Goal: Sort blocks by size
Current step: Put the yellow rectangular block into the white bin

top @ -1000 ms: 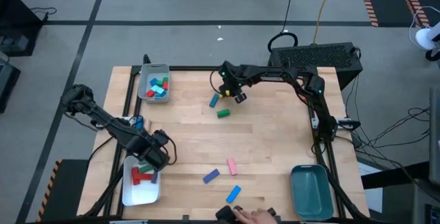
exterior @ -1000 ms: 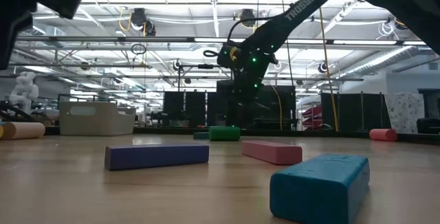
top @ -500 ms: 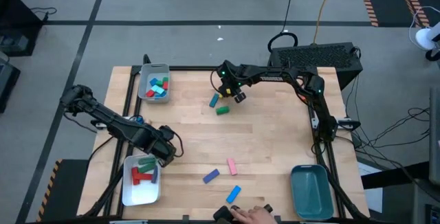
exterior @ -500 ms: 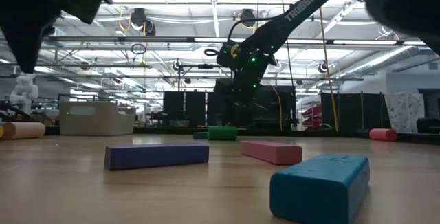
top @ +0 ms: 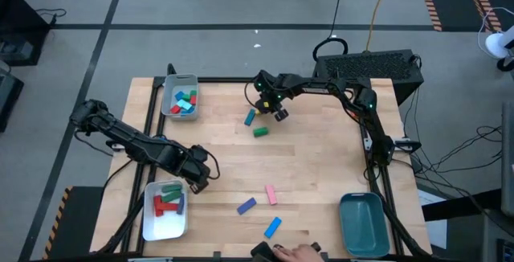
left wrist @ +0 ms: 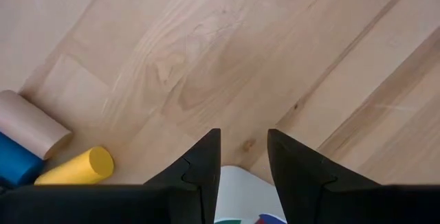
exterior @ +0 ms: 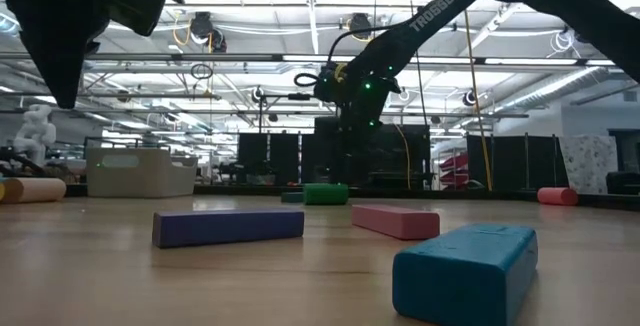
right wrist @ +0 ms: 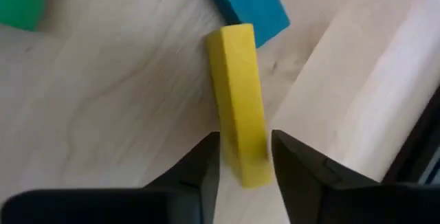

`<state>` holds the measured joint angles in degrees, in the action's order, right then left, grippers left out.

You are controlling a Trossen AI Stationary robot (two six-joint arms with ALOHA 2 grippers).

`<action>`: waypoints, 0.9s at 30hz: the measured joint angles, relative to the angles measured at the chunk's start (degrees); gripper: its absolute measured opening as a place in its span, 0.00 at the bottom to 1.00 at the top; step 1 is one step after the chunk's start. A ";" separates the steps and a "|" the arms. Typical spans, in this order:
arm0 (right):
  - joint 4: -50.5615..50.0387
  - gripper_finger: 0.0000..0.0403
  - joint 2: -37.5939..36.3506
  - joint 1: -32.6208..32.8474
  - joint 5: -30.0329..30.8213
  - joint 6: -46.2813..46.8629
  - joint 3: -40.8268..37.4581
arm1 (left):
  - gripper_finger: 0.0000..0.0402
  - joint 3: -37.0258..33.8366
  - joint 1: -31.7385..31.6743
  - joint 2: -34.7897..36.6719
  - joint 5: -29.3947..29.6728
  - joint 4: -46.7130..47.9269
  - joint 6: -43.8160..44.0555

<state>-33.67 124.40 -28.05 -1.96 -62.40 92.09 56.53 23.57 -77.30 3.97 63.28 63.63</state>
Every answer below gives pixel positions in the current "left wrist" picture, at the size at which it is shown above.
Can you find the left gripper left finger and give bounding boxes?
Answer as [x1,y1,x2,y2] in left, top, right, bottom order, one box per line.
[143,128,222,224]

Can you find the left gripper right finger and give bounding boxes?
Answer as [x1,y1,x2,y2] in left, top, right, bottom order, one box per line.
[267,128,381,224]

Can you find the natural wood cylinder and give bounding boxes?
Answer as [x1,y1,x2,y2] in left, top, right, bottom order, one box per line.
[0,89,74,161]

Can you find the white storage bin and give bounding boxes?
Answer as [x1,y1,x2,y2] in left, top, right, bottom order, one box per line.
[213,164,288,224]

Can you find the yellow wooden cylinder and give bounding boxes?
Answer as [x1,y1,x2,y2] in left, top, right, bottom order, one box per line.
[33,146,116,186]

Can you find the blue wooden cylinder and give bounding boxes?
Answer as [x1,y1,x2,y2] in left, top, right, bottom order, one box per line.
[0,131,45,188]

